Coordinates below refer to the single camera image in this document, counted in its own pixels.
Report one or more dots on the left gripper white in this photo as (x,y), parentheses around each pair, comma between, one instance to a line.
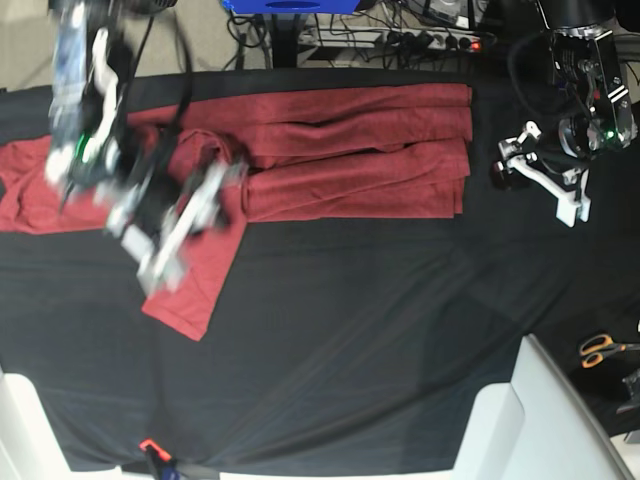
(533,156)

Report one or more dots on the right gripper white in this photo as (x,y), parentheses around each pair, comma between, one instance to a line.
(154,218)

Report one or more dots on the red long-sleeve T-shirt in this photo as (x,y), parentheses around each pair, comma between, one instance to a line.
(380,152)

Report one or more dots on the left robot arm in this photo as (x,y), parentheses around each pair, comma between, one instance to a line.
(596,116)

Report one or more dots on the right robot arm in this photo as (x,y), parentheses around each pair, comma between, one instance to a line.
(95,149)

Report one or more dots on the black table cloth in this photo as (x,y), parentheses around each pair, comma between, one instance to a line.
(338,347)

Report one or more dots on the white power strip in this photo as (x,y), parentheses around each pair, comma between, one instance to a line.
(360,37)

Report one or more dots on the blue box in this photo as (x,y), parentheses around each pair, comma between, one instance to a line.
(291,6)

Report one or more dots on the orange black clamp bottom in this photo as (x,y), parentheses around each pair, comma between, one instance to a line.
(161,464)

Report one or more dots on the yellow-handled scissors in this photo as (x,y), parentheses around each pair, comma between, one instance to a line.
(600,347)

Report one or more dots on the black table stand post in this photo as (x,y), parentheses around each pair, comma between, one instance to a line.
(285,30)

